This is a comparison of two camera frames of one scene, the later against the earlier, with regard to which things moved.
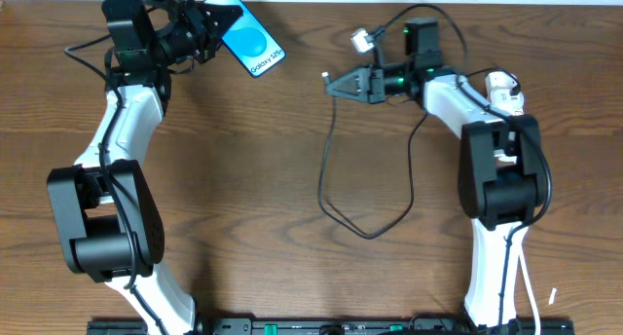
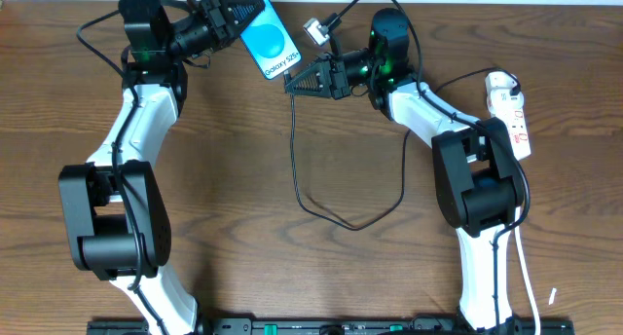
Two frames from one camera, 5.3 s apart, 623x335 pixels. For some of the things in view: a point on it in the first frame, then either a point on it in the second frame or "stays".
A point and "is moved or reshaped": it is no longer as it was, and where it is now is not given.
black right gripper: [376, 85] → [334, 75]
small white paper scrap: [551, 300] stays
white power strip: [502, 100] stays
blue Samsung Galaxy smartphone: [247, 38] is moved or reshaped
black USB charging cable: [407, 206] → [404, 150]
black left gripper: [199, 29] → [212, 20]
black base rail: [330, 326] stays
